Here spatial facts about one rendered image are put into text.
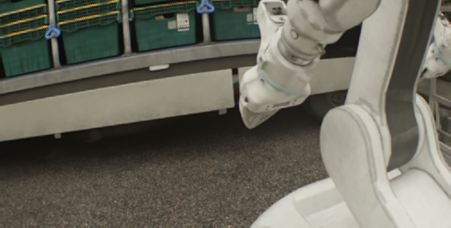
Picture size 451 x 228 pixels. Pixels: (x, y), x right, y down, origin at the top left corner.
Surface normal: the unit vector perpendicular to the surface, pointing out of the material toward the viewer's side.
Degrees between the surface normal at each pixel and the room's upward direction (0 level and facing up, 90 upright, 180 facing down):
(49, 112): 90
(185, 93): 90
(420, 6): 110
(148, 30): 91
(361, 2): 134
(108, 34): 94
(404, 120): 59
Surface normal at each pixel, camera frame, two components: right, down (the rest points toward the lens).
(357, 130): -0.87, -0.04
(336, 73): 0.26, 0.23
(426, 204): 0.04, -0.80
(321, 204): 0.25, -0.12
